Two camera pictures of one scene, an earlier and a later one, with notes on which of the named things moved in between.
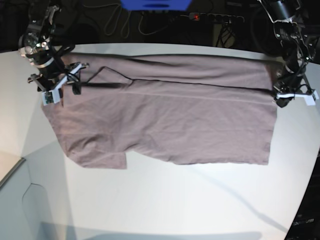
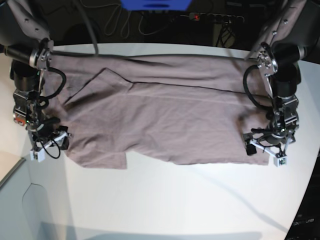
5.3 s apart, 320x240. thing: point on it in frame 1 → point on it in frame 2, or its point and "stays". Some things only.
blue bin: [156, 5] stays
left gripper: [53, 81] → [50, 131]
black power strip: [215, 17] stays
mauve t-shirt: [178, 108] stays
